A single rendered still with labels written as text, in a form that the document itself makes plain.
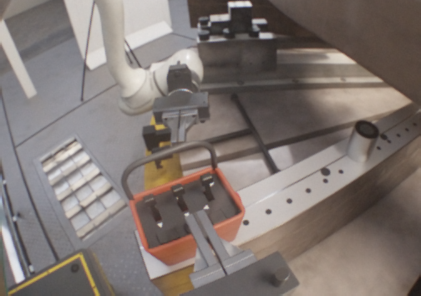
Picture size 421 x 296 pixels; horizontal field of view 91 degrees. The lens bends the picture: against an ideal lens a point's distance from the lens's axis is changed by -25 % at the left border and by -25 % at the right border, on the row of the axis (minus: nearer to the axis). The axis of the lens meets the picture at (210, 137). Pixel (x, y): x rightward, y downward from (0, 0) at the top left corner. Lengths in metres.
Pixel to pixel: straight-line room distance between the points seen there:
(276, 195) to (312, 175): 0.12
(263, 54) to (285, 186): 0.98
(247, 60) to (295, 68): 0.35
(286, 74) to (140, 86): 1.12
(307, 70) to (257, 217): 1.27
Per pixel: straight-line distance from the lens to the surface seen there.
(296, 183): 0.70
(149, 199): 0.48
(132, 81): 0.78
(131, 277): 1.38
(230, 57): 1.51
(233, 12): 1.54
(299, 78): 1.76
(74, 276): 1.12
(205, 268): 0.32
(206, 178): 0.48
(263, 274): 0.31
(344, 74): 1.88
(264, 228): 0.62
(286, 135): 1.38
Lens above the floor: 1.23
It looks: 43 degrees down
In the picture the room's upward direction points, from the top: 7 degrees counter-clockwise
